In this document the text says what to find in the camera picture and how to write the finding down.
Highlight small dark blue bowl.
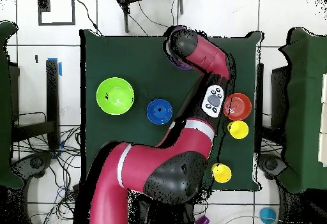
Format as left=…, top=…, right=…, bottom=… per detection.
left=146, top=98, right=174, bottom=125

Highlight purple bowl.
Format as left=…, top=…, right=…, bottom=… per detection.
left=165, top=25, right=194, bottom=71

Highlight green bowl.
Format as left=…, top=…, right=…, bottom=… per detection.
left=96, top=77, right=135, bottom=116

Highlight dark green table cloth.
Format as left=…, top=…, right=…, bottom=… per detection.
left=79, top=29, right=264, bottom=193

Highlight orange bowl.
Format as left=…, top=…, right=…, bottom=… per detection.
left=222, top=93, right=253, bottom=122

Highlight yellow orange cup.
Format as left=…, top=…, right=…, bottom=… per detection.
left=211, top=163, right=232, bottom=184

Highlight black bench with blue tape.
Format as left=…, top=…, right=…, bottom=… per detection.
left=11, top=57, right=63, bottom=151

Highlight purple cup on floor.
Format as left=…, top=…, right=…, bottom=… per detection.
left=195, top=214, right=211, bottom=224

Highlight green cloth side table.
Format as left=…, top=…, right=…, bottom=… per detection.
left=0, top=20, right=25, bottom=190
left=278, top=26, right=327, bottom=194

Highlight blue bowl on floor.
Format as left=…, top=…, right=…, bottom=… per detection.
left=259, top=206, right=277, bottom=224

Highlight white boxes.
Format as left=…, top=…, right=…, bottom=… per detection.
left=317, top=73, right=327, bottom=168

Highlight black camera stand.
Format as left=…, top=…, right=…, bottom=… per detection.
left=114, top=0, right=185, bottom=34

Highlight black floor cable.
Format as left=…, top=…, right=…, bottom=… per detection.
left=75, top=0, right=103, bottom=36

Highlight white floor cable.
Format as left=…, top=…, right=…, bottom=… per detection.
left=223, top=215, right=284, bottom=224

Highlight grey square floor frame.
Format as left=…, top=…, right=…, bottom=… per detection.
left=37, top=0, right=77, bottom=26

